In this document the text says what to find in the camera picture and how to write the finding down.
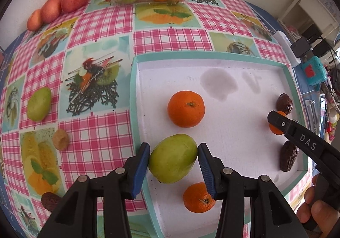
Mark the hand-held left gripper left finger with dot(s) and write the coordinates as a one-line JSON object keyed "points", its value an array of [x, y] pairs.
{"points": [[140, 169]]}

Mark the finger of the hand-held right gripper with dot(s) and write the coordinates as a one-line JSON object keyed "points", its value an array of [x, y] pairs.
{"points": [[289, 128]]}

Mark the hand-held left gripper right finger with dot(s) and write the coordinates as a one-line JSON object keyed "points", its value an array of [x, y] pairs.
{"points": [[205, 169]]}

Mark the small orange tangerine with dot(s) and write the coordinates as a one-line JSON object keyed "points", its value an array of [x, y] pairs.
{"points": [[275, 129]]}

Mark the small dark wrinkled fruit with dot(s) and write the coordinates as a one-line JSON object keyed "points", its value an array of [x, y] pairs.
{"points": [[284, 104]]}

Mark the dark brown wrinkled avocado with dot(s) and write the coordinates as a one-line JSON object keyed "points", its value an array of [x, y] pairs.
{"points": [[49, 200], [289, 157]]}

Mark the green jujube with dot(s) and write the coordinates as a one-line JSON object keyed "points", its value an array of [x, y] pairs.
{"points": [[39, 104], [172, 158]]}

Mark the white tray with teal rim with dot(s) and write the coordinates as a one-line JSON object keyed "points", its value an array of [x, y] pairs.
{"points": [[239, 121]]}

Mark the small tan round fruit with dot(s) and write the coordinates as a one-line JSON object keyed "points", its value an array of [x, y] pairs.
{"points": [[60, 139]]}

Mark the person's right hand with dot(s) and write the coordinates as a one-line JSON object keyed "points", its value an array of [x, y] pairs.
{"points": [[326, 216]]}

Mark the white plastic holder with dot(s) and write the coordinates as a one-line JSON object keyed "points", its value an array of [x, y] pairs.
{"points": [[310, 102]]}

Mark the teal toy device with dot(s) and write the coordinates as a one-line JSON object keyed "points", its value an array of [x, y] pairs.
{"points": [[314, 72]]}

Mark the white power strip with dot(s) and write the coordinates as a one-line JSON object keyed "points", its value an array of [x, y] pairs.
{"points": [[285, 47]]}

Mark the black charger adapter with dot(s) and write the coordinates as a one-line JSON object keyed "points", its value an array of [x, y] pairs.
{"points": [[300, 47]]}

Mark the white chair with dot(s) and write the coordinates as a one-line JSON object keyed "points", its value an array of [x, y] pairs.
{"points": [[297, 4]]}

